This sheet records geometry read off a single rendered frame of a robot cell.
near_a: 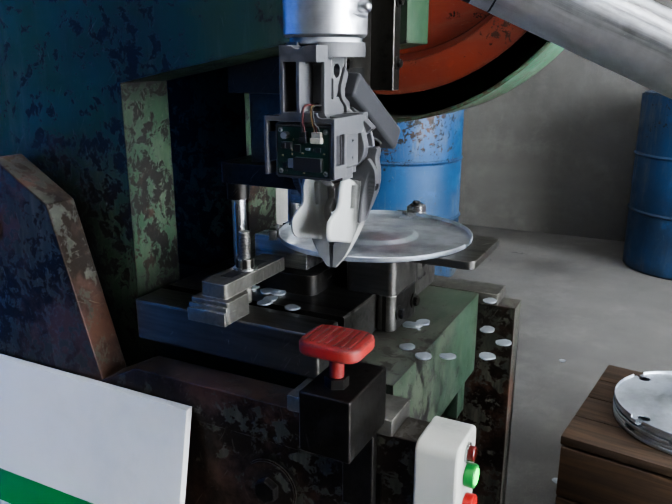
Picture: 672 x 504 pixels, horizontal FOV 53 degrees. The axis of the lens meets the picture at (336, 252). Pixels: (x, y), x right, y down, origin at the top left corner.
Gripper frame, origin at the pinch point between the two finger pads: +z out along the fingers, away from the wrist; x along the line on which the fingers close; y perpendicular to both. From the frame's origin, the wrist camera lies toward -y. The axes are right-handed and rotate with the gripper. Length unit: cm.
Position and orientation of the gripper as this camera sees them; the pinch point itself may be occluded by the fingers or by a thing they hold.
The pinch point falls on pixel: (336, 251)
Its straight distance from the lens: 67.8
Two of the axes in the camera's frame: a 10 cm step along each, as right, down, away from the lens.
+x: 8.9, 1.3, -4.4
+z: 0.0, 9.6, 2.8
